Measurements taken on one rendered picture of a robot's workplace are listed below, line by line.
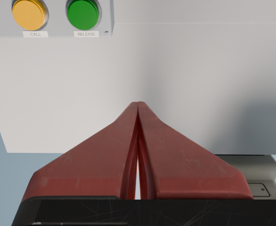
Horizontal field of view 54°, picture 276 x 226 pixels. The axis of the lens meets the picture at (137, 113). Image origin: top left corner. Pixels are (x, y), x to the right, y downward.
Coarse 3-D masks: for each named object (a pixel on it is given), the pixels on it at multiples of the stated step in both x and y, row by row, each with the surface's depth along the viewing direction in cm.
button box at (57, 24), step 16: (0, 0) 35; (16, 0) 35; (48, 0) 35; (64, 0) 35; (96, 0) 35; (112, 0) 39; (0, 16) 36; (48, 16) 36; (64, 16) 36; (112, 16) 38; (0, 32) 37; (16, 32) 37; (32, 32) 37; (48, 32) 37; (64, 32) 37; (80, 32) 37; (96, 32) 37; (112, 32) 38
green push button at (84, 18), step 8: (80, 0) 34; (88, 0) 34; (72, 8) 34; (80, 8) 34; (88, 8) 34; (96, 8) 35; (72, 16) 35; (80, 16) 35; (88, 16) 35; (96, 16) 35; (72, 24) 36; (80, 24) 36; (88, 24) 36
